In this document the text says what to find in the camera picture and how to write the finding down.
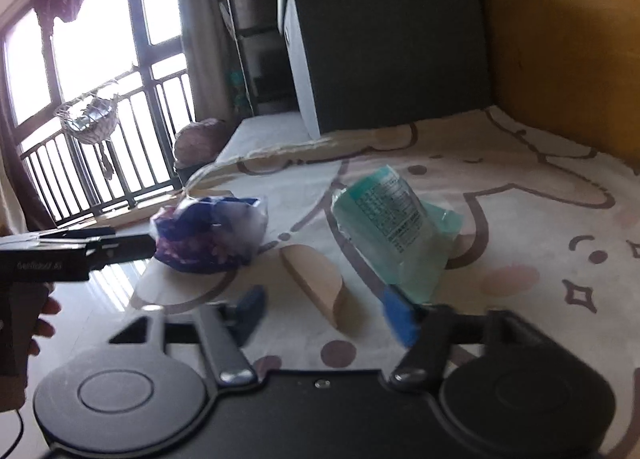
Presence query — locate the cream printed blanket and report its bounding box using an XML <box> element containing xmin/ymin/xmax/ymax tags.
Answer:
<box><xmin>131</xmin><ymin>104</ymin><xmax>640</xmax><ymax>459</ymax></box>

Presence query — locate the teal transparent plastic package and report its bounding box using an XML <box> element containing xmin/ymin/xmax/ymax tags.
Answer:
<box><xmin>330</xmin><ymin>165</ymin><xmax>463</xmax><ymax>304</ymax></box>

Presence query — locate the dark grey storage box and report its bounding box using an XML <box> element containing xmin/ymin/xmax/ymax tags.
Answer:
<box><xmin>275</xmin><ymin>0</ymin><xmax>493</xmax><ymax>137</ymax></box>

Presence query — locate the dark shelf unit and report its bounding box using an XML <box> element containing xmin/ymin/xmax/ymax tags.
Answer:
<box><xmin>217</xmin><ymin>0</ymin><xmax>301</xmax><ymax>117</ymax></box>

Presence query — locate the black cable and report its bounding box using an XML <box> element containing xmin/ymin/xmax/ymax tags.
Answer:
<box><xmin>0</xmin><ymin>409</ymin><xmax>25</xmax><ymax>457</ymax></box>

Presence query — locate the hanging net basket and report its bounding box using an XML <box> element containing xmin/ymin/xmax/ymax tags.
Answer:
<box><xmin>52</xmin><ymin>79</ymin><xmax>122</xmax><ymax>180</ymax></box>

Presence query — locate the grey-brown curtain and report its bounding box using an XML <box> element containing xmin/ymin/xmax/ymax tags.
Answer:
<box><xmin>172</xmin><ymin>0</ymin><xmax>236</xmax><ymax>122</ymax></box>

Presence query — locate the tan half-round wooden block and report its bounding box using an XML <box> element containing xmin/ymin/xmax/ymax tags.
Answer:
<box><xmin>279</xmin><ymin>245</ymin><xmax>347</xmax><ymax>331</ymax></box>

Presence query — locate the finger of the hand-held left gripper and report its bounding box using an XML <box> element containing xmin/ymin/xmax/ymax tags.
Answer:
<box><xmin>86</xmin><ymin>234</ymin><xmax>157</xmax><ymax>270</ymax></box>
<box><xmin>0</xmin><ymin>227</ymin><xmax>117</xmax><ymax>243</ymax></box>

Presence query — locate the blue and purple wrapper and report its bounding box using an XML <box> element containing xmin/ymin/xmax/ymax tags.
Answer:
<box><xmin>150</xmin><ymin>193</ymin><xmax>268</xmax><ymax>276</ymax></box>

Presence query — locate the brown round knitted object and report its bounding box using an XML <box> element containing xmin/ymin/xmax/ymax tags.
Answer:
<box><xmin>172</xmin><ymin>118</ymin><xmax>232</xmax><ymax>168</ymax></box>

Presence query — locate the dark balcony railing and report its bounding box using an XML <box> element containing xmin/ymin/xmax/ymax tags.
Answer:
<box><xmin>20</xmin><ymin>64</ymin><xmax>197</xmax><ymax>227</ymax></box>

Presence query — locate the person's left hand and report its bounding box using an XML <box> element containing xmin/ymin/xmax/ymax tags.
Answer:
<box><xmin>29</xmin><ymin>295</ymin><xmax>63</xmax><ymax>341</ymax></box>

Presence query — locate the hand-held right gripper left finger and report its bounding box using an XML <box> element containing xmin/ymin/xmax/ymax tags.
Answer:
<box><xmin>106</xmin><ymin>284</ymin><xmax>269</xmax><ymax>388</ymax></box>

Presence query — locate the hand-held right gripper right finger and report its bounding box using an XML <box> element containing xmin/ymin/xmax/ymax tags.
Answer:
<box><xmin>381</xmin><ymin>285</ymin><xmax>557</xmax><ymax>393</ymax></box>

